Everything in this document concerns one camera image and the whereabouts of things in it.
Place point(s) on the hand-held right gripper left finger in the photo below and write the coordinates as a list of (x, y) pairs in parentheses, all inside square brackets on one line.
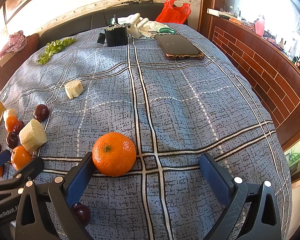
[(80, 177)]

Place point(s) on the blue plaid blanket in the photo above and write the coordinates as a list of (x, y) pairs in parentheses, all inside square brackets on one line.
[(177, 110)]

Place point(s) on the pink bottle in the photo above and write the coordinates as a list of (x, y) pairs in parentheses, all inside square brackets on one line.
[(260, 26)]

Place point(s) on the small black block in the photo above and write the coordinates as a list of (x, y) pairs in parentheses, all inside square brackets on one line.
[(101, 38)]

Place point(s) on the large mandarin orange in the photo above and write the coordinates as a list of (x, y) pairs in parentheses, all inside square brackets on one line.
[(114, 154)]

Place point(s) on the cut banana piece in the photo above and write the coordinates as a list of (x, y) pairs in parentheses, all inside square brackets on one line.
[(9, 112)]

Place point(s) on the pink floral cloth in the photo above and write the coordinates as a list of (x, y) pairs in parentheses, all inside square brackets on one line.
[(12, 42)]

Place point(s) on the smartphone in brown case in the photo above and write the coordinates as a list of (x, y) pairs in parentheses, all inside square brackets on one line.
[(180, 45)]

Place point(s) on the red plastic bag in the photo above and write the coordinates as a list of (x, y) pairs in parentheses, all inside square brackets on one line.
[(173, 11)]

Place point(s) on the wooden partition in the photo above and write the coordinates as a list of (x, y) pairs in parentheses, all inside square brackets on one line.
[(260, 70)]

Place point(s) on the black square box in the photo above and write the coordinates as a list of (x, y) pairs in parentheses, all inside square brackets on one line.
[(116, 37)]

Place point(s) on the black sofa backrest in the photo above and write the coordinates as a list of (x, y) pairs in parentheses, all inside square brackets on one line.
[(72, 25)]

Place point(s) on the white green printed bag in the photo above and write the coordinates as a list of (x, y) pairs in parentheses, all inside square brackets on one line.
[(163, 28)]

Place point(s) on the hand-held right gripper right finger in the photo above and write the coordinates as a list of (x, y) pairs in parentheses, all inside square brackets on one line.
[(215, 177)]

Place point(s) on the small pale cake cube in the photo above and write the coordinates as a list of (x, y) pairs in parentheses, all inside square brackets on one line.
[(73, 88)]

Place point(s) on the brown sofa armrest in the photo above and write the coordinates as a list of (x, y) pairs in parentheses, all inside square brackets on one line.
[(5, 72)]

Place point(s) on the white bread cube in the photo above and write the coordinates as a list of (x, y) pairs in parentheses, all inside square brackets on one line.
[(33, 135)]

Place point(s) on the green lettuce leaves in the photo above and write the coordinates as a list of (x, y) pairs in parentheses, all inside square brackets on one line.
[(55, 48)]

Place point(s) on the white gloves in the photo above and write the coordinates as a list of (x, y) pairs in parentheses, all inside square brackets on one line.
[(138, 23)]

